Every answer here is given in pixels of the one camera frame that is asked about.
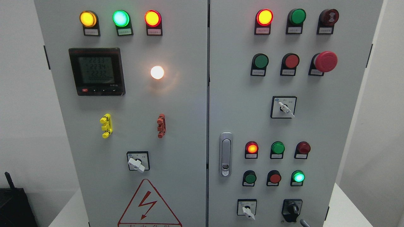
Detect green push button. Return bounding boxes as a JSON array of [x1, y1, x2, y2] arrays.
[[251, 53, 269, 76], [242, 170, 257, 187]]

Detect green push button lower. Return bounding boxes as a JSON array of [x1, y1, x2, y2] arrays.
[[242, 170, 257, 187]]

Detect red push button upper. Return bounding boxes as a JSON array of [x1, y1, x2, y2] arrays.
[[280, 53, 300, 76]]

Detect red high voltage warning sticker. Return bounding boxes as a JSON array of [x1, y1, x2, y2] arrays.
[[117, 179, 182, 227]]

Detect red push button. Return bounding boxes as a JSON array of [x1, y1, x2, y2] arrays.
[[280, 53, 300, 76], [266, 170, 282, 186]]

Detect red indicator light top right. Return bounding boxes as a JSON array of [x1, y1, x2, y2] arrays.
[[254, 9, 274, 35]]

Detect red indicator light lower right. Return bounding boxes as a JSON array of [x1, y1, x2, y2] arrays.
[[294, 141, 311, 159]]

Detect white selector switch upper right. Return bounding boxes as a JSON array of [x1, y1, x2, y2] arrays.
[[270, 96, 297, 118]]

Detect green indicator light lower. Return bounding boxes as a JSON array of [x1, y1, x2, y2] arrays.
[[270, 141, 285, 159]]

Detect white lit indicator light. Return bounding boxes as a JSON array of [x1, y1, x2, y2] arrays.
[[150, 66, 165, 79]]

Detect white selector switch bottom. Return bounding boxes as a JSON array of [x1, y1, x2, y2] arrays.
[[237, 199, 257, 220]]

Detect black digital power meter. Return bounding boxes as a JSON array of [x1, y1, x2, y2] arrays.
[[69, 48, 126, 96]]

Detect white selector switch left door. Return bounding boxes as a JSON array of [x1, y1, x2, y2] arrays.
[[127, 151, 150, 173]]

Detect green indicator light top right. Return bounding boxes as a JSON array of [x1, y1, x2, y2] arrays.
[[286, 8, 307, 35]]

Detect green lit indicator light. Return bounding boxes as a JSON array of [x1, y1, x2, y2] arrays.
[[112, 10, 133, 36]]

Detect yellow indicator light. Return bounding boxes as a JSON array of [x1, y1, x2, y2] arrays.
[[80, 10, 100, 36]]

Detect green illuminated button lower right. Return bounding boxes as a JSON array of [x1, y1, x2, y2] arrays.
[[290, 170, 305, 187]]

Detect green push button upper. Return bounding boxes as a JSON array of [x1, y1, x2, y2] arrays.
[[251, 53, 269, 76]]

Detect red indicator light left door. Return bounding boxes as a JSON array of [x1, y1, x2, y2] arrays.
[[144, 10, 163, 36]]

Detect red terminal connector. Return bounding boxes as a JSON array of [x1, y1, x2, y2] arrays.
[[156, 113, 166, 138]]

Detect black box with antenna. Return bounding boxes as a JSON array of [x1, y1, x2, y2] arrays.
[[0, 172, 37, 227]]

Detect silver door lock handle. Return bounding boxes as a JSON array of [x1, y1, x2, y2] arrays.
[[219, 132, 233, 177]]

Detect grey electrical cabinet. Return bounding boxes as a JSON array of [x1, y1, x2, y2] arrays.
[[34, 0, 383, 227]]

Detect black rotary knob switch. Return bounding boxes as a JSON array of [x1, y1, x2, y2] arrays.
[[281, 199, 303, 223]]

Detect red push button lower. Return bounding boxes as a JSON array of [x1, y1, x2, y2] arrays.
[[266, 170, 282, 186]]

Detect red emergency stop button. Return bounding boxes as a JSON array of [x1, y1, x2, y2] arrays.
[[308, 51, 338, 76]]

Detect yellow terminal connector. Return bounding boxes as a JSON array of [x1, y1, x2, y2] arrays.
[[99, 113, 113, 138]]

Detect white selector switch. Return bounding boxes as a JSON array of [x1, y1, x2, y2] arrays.
[[270, 96, 297, 118], [237, 199, 257, 220]]

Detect red lit indicator lower left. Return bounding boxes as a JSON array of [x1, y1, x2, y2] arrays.
[[244, 141, 259, 159]]

